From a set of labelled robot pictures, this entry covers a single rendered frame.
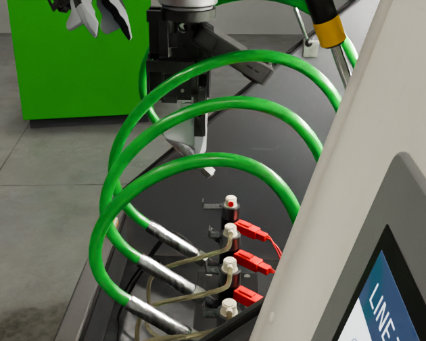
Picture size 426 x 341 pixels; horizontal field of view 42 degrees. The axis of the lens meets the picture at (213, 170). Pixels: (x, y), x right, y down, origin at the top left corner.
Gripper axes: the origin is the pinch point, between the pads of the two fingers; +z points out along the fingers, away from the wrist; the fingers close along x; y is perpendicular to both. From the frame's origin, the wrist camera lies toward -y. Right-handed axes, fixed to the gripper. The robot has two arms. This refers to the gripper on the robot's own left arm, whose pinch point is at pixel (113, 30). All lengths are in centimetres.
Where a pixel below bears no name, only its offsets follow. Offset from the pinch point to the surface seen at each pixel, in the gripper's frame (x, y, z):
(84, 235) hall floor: -120, 167, -6
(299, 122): 14.6, -27.7, 33.1
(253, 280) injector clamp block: -7.4, 3.2, 46.7
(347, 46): -3.3, -30.9, 24.7
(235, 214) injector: 1.0, -5.4, 36.7
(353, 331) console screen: 46, -39, 48
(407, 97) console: 41, -45, 40
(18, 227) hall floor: -105, 193, -25
